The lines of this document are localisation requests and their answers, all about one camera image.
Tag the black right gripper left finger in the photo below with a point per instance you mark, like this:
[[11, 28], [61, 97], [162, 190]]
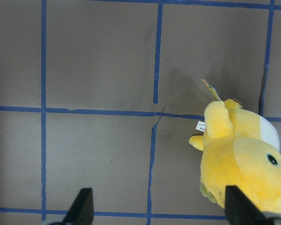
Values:
[[81, 211]]

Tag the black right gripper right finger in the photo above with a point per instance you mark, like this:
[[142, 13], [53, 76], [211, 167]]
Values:
[[239, 210]]

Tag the yellow plush toy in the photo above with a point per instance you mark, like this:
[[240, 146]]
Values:
[[239, 148]]

